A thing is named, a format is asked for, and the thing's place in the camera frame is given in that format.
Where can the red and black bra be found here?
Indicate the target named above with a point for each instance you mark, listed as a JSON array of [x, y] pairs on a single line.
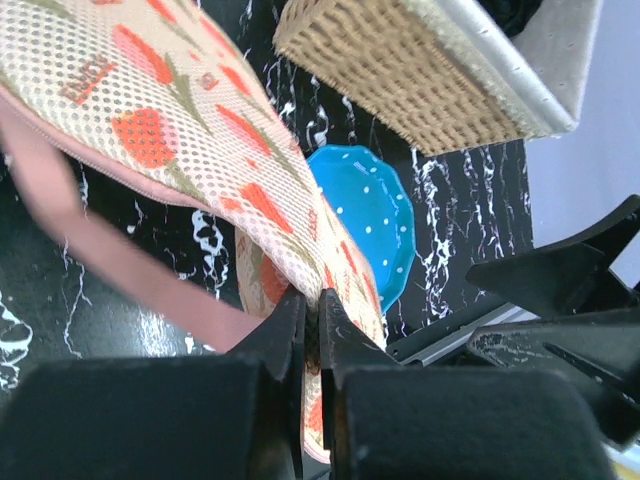
[[512, 16]]

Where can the wicker basket with liner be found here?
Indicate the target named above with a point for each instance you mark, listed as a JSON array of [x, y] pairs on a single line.
[[444, 75]]

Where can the floral mesh laundry bag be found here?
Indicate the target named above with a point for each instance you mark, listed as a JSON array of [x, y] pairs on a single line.
[[154, 95]]

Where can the blue polka dot plate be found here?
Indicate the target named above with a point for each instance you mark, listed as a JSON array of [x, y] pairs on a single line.
[[368, 197]]

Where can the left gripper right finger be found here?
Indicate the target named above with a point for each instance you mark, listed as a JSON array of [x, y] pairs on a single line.
[[351, 364]]

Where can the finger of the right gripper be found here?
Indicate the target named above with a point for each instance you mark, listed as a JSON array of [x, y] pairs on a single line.
[[597, 352], [572, 276]]

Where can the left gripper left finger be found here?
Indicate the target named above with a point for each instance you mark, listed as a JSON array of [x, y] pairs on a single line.
[[263, 410]]

